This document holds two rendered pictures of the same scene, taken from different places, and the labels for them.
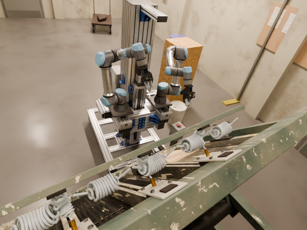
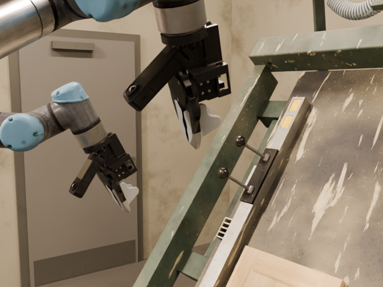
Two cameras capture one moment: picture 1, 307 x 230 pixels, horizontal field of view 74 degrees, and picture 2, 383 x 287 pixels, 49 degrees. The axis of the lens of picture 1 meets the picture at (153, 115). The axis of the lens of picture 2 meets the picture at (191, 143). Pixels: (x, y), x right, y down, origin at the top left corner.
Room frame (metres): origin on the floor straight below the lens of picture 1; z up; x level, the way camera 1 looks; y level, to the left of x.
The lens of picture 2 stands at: (1.34, 0.80, 1.67)
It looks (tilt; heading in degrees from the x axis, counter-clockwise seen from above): 7 degrees down; 269
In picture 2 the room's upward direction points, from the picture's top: straight up
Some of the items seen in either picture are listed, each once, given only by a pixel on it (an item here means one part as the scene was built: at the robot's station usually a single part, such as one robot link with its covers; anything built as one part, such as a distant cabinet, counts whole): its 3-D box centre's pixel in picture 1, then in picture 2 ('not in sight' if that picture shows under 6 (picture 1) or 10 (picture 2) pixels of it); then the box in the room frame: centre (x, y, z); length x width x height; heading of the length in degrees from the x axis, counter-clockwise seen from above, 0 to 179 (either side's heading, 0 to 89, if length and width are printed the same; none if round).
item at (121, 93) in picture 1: (119, 95); not in sight; (1.69, 0.37, 1.20); 0.13 x 0.12 x 0.14; 140
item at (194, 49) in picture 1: (176, 75); not in sight; (3.46, -0.30, 0.63); 0.50 x 0.42 x 1.25; 129
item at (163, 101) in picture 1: (160, 97); not in sight; (1.97, -0.05, 1.09); 0.15 x 0.15 x 0.10
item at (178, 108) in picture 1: (177, 111); not in sight; (2.86, -0.40, 0.24); 0.32 x 0.30 x 0.47; 123
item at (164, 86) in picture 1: (162, 88); not in sight; (1.97, -0.05, 1.20); 0.13 x 0.12 x 0.14; 97
